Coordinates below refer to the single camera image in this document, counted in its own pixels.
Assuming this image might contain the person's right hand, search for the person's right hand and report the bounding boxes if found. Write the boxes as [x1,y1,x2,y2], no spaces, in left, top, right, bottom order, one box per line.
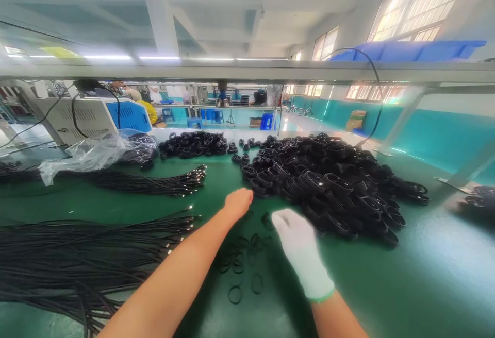
[271,209,336,303]

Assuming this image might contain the small heap of coiled cables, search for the small heap of coiled cables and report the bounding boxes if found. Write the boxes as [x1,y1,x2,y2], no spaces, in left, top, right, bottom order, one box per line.
[158,130,229,160]

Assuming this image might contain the few loose black cable coils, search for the few loose black cable coils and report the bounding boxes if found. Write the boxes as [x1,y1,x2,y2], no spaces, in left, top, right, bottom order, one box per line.
[230,137,253,165]

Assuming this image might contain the yellow cable spool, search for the yellow cable spool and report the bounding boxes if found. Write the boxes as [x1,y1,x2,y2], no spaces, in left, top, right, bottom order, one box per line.
[138,99,158,126]

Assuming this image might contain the blue plastic bin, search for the blue plastic bin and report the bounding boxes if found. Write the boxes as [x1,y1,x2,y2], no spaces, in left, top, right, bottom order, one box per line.
[327,40,488,63]

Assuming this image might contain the cardboard box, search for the cardboard box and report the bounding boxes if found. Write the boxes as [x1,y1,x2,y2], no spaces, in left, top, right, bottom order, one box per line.
[345,110,367,132]

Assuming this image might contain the large pile of coiled cables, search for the large pile of coiled cables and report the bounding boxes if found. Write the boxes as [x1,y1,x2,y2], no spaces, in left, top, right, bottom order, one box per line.
[240,132,431,248]

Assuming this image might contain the dark heap of cable coils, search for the dark heap of cable coils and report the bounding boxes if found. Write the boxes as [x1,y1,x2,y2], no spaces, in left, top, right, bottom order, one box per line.
[463,184,495,210]

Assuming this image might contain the large window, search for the large window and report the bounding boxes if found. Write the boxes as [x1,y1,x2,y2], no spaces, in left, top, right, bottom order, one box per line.
[366,0,473,43]

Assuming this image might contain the group of black rubber bands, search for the group of black rubber bands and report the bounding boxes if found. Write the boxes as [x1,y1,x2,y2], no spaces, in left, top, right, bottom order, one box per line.
[218,211,276,306]

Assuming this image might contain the clear plastic bag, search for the clear plastic bag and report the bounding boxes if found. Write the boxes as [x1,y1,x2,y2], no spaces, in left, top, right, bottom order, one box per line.
[38,128,156,187]

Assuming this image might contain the white and blue machine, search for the white and blue machine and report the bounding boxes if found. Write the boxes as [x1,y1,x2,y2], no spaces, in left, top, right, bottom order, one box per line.
[38,95,154,146]

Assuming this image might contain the thick bundle of straight cables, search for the thick bundle of straight cables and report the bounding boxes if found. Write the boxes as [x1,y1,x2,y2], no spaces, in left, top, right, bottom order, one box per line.
[0,214,203,337]

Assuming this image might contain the thin bundle of straight cables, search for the thin bundle of straight cables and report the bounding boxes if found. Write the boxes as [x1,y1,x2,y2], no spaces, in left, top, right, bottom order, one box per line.
[0,161,208,198]

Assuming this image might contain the hanging black power cord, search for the hanging black power cord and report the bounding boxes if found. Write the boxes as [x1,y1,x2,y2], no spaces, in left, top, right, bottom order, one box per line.
[332,47,384,150]

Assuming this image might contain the person's left hand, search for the person's left hand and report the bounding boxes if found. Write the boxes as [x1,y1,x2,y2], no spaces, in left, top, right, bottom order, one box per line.
[224,188,254,219]

